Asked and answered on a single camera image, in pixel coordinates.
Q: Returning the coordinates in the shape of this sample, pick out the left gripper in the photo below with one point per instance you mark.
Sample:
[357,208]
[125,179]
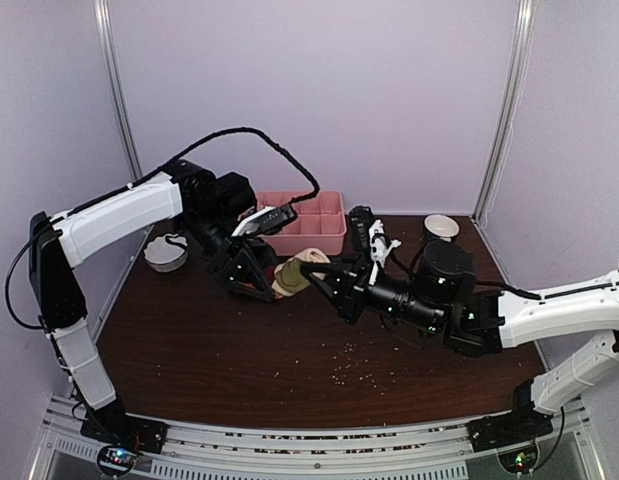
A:
[231,261]

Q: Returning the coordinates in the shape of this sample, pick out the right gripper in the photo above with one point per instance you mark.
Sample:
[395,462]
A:
[353,273]

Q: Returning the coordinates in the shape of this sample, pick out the beige striped sock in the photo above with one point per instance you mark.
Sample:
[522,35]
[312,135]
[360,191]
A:
[286,279]

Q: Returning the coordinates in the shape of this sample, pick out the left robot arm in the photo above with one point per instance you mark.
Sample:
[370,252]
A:
[210,208]

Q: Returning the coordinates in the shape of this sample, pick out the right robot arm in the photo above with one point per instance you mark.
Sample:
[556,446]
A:
[443,295]

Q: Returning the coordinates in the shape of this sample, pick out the pink divided organizer tray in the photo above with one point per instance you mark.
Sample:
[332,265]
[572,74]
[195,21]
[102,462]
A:
[320,224]

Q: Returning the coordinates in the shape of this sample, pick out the white scalloped bowl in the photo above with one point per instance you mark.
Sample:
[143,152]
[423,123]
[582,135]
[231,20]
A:
[166,253]

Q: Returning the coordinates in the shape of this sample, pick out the white and teal bowl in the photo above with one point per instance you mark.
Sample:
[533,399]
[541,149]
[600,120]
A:
[440,227]

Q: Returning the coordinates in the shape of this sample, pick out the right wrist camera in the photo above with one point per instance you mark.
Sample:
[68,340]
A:
[369,236]

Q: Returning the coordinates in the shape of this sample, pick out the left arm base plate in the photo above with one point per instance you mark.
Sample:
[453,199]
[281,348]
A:
[126,444]

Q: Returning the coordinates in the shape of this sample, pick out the aluminium front rail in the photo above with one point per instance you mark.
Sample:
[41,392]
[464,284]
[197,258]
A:
[433,450]

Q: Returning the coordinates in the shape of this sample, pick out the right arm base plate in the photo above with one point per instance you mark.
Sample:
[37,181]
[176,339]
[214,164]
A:
[514,438]

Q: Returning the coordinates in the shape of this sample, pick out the right aluminium frame post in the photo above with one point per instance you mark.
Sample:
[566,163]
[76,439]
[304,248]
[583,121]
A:
[513,85]

